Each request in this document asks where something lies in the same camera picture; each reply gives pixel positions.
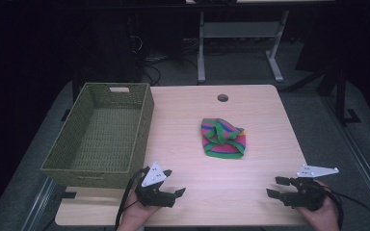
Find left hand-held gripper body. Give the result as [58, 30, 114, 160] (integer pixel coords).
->
[134, 161, 177, 208]

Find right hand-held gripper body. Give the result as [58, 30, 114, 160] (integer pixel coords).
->
[282, 164, 340, 212]

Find striped knitted pet sweater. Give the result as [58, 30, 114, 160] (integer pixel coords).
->
[200, 117, 247, 160]

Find green woven basket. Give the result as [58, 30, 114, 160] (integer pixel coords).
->
[40, 82, 155, 190]

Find person's left hand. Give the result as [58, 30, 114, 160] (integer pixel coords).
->
[117, 192, 162, 231]

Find person's right hand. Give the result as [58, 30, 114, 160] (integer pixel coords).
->
[297, 180, 340, 231]

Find black metal stand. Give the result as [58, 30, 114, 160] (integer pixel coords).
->
[316, 64, 361, 127]

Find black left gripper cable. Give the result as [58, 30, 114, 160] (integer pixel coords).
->
[114, 167, 150, 231]

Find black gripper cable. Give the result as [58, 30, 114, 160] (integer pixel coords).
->
[324, 188, 370, 229]
[114, 167, 150, 231]

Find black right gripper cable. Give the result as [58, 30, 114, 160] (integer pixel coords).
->
[324, 188, 370, 229]

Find tangle of floor cables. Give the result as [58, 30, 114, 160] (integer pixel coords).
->
[131, 33, 200, 86]

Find grey metal desk frame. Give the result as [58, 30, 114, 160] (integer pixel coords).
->
[197, 9, 291, 85]

